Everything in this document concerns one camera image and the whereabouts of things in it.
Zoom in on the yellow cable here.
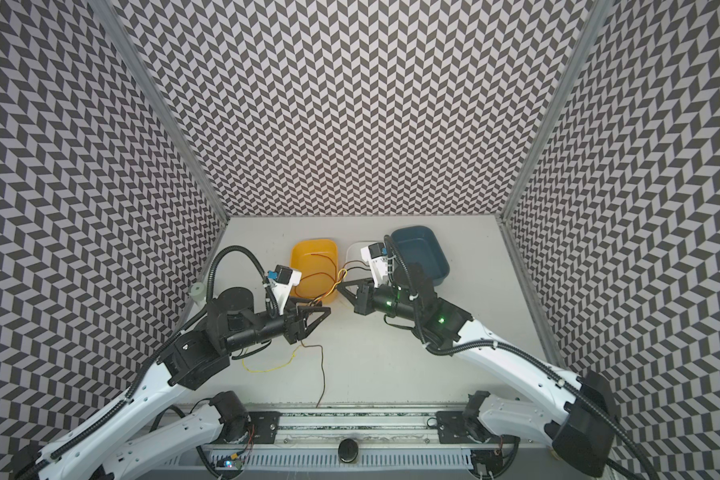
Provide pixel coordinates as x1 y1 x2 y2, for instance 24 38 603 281
242 267 350 374

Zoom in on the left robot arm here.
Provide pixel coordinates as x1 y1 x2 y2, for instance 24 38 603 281
11 245 331 479

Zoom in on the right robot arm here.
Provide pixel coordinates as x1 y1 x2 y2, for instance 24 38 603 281
337 236 658 479

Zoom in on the white plastic tray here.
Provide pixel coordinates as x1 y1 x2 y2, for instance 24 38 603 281
342 241 373 279

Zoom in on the yellow plastic tray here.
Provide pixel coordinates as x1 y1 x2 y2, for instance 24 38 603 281
290 239 339 299

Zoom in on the dark teal plastic tray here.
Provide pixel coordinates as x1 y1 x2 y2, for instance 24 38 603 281
391 225 450 286

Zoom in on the clear jar white lid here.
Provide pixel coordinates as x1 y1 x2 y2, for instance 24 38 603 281
189 282 207 305

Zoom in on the black round knob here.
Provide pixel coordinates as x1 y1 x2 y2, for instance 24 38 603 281
337 438 359 464

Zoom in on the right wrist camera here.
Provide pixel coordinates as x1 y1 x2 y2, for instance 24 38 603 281
360 242 397 288

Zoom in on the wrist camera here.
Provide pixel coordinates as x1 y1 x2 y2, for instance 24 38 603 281
360 242 397 288
267 265 302 315

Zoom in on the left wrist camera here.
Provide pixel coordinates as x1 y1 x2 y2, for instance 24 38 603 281
267 265 302 315

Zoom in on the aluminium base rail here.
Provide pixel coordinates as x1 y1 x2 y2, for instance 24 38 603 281
113 403 577 475

